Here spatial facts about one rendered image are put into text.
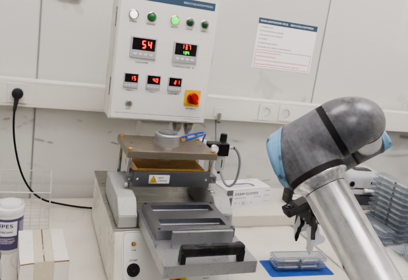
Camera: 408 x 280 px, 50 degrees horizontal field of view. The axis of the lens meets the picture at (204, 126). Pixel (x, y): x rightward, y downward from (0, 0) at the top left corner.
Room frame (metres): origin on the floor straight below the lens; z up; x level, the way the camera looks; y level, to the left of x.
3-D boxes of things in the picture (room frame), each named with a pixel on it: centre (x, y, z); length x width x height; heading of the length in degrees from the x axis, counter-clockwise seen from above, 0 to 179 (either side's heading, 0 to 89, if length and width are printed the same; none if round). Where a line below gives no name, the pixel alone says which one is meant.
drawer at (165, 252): (1.00, -0.01, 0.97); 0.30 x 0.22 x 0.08; 22
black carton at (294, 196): (1.81, -0.43, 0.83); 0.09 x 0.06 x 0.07; 104
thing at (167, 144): (1.33, 0.10, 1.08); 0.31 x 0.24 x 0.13; 112
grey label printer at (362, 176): (1.93, -0.71, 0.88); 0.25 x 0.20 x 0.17; 16
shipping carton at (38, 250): (1.08, 0.39, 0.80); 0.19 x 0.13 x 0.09; 22
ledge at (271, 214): (1.82, -0.42, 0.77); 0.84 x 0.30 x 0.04; 112
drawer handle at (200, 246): (0.88, -0.06, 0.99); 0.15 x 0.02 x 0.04; 112
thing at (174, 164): (1.29, 0.10, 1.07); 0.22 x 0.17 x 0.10; 112
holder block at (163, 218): (1.05, 0.01, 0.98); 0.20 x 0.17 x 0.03; 112
